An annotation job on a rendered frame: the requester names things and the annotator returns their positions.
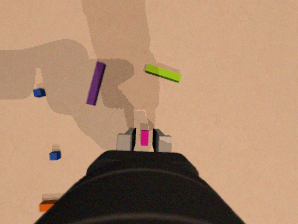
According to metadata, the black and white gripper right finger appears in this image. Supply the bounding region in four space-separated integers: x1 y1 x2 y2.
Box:
152 129 172 152

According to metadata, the lime green rod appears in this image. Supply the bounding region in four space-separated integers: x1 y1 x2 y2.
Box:
145 64 182 83

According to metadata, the small blue cube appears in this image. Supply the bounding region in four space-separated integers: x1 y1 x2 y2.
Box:
49 151 61 160
33 88 46 98

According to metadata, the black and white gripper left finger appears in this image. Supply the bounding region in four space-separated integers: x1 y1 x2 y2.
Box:
116 128 136 151

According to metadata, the orange rod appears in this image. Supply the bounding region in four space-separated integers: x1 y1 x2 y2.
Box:
39 200 57 212

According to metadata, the purple rod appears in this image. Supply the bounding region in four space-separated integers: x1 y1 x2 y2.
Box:
86 61 106 106

